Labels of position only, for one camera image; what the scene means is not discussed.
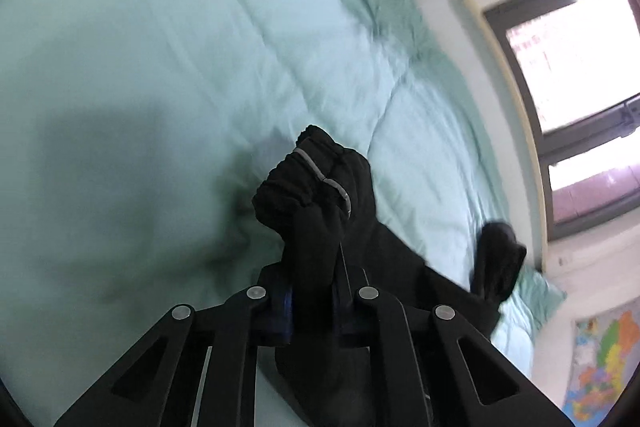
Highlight colourful map wall poster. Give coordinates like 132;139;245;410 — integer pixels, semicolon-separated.
562;297;635;426

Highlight dark framed window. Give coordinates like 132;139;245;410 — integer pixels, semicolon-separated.
482;0;640;244

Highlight black pants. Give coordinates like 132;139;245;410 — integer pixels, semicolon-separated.
251;124;529;427

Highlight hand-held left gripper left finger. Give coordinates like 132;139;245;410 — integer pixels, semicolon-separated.
52;264;295;427

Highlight beige window sill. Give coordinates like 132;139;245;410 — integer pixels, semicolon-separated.
449;0;552;270

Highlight light green quilt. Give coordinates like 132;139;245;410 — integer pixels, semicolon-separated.
0;0;569;427

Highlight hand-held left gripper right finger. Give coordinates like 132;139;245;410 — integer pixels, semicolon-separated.
331;264;577;427

